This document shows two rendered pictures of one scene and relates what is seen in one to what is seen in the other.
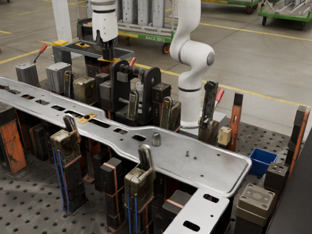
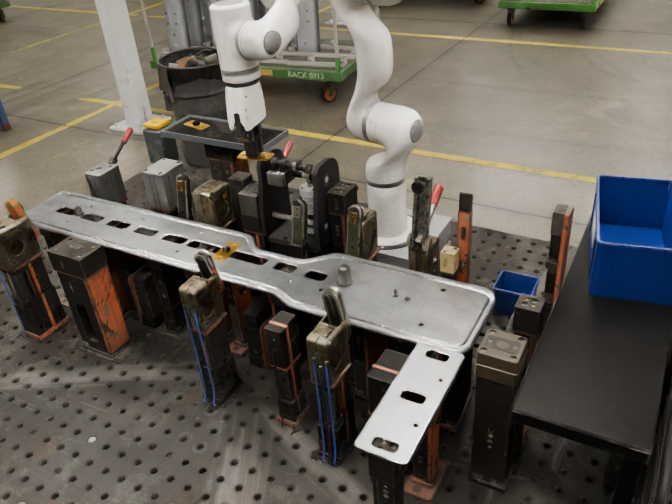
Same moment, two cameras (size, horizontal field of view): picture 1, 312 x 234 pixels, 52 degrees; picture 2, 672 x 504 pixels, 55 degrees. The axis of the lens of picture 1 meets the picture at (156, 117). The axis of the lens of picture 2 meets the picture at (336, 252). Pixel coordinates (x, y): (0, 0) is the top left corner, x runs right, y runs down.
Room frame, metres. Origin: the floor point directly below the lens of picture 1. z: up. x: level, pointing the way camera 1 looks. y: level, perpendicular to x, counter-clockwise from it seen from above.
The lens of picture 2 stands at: (-0.24, 0.05, 1.86)
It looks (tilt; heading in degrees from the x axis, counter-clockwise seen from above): 33 degrees down; 358
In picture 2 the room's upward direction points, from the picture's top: 5 degrees counter-clockwise
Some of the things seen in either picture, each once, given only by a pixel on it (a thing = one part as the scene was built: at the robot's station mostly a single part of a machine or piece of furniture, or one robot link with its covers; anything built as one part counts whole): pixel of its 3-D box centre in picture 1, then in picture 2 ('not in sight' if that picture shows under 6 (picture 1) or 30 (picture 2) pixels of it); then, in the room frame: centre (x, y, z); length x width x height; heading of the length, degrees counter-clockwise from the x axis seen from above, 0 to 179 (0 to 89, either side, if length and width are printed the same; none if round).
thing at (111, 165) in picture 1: (114, 197); (288, 371); (0.85, 0.15, 0.84); 0.11 x 0.08 x 0.29; 147
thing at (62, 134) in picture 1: (70, 171); (211, 338); (0.96, 0.33, 0.87); 0.12 x 0.09 x 0.35; 147
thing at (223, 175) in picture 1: (82, 118); (218, 253); (1.15, 0.30, 1.00); 1.38 x 0.22 x 0.02; 57
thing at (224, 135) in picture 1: (220, 170); (448, 313); (0.95, -0.24, 0.88); 0.04 x 0.04 x 0.36; 57
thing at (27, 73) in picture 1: (32, 95); (116, 219); (1.60, 0.69, 0.88); 0.11 x 0.10 x 0.36; 147
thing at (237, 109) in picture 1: (230, 154); (462, 286); (0.96, -0.28, 0.95); 0.03 x 0.01 x 0.50; 57
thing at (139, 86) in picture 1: (136, 116); (304, 238); (1.26, 0.09, 0.94); 0.18 x 0.13 x 0.49; 57
